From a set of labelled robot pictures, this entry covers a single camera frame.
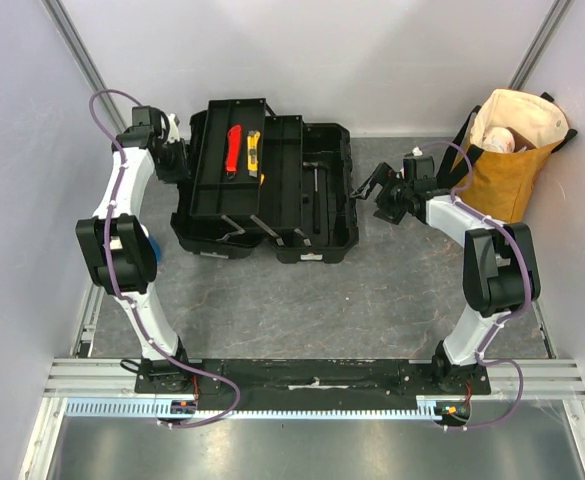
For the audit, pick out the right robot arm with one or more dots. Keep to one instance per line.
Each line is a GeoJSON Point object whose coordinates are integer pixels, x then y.
{"type": "Point", "coordinates": [499, 274]}

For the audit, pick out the blue tape roll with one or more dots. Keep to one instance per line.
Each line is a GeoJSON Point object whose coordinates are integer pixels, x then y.
{"type": "Point", "coordinates": [154, 244]}

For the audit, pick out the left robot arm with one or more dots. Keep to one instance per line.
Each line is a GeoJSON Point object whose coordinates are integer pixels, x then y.
{"type": "Point", "coordinates": [119, 253]}

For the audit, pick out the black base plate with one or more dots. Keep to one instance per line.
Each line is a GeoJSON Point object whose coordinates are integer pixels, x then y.
{"type": "Point", "coordinates": [384, 375]}

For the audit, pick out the black plastic toolbox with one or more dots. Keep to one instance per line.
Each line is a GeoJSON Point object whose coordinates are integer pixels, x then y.
{"type": "Point", "coordinates": [229, 218]}

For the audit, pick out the red handled pliers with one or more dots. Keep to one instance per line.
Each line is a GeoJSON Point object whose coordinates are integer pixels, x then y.
{"type": "Point", "coordinates": [234, 140]}

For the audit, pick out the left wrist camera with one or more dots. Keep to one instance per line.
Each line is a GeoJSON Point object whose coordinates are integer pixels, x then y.
{"type": "Point", "coordinates": [173, 133]}

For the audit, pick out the hammer with metal shaft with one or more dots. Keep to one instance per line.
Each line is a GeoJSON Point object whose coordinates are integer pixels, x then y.
{"type": "Point", "coordinates": [316, 167]}

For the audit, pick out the yellow utility knife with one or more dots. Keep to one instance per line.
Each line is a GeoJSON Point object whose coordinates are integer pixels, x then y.
{"type": "Point", "coordinates": [253, 138]}

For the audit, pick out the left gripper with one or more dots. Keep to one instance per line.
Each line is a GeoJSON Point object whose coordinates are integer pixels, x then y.
{"type": "Point", "coordinates": [181, 172]}

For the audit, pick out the aluminium frame rail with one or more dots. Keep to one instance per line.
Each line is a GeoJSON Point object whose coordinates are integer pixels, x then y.
{"type": "Point", "coordinates": [533, 379]}

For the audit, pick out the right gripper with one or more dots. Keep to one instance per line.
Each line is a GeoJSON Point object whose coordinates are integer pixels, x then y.
{"type": "Point", "coordinates": [384, 189]}

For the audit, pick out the yellow canvas tote bag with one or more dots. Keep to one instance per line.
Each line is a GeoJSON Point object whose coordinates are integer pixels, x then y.
{"type": "Point", "coordinates": [500, 150]}

